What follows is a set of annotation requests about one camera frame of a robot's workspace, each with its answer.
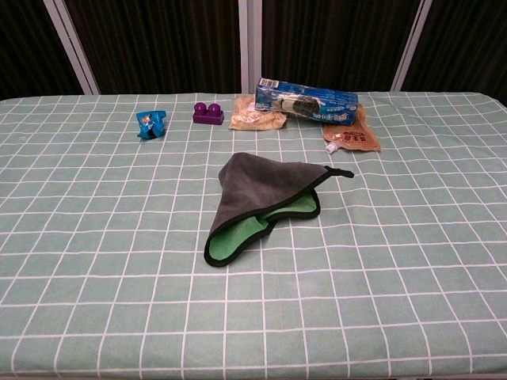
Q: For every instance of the brown spout pouch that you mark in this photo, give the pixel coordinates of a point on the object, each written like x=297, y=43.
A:
x=356, y=138

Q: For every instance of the white partition frame post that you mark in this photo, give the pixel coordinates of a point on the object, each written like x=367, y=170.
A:
x=410, y=43
x=249, y=43
x=71, y=47

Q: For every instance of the grey and green cloth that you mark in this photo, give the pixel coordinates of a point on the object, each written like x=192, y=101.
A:
x=253, y=190

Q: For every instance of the small blue snack wrapper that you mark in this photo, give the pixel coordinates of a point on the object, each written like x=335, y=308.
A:
x=149, y=122

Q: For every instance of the green grid-patterned table mat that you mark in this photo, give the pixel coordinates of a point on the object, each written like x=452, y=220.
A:
x=119, y=257

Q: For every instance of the purple toy building block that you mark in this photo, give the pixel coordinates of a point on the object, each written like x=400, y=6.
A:
x=206, y=115

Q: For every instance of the clear bag of beige snack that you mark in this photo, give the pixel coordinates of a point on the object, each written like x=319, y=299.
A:
x=249, y=116

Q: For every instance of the blue cookie box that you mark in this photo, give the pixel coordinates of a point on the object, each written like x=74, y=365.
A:
x=328, y=103

